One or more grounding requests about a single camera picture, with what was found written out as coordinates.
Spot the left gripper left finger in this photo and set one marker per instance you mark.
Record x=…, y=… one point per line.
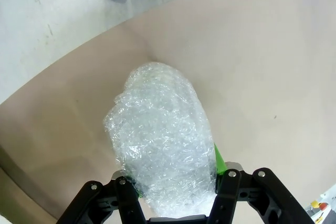
x=105, y=203

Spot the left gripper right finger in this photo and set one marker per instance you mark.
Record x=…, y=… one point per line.
x=241, y=197

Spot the thickly bubble-wrapped white clock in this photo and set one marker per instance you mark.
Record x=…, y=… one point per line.
x=162, y=134

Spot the yellow emergency stop box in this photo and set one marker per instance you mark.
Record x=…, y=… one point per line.
x=319, y=204

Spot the open brown cardboard box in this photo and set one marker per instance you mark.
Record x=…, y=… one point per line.
x=15, y=203

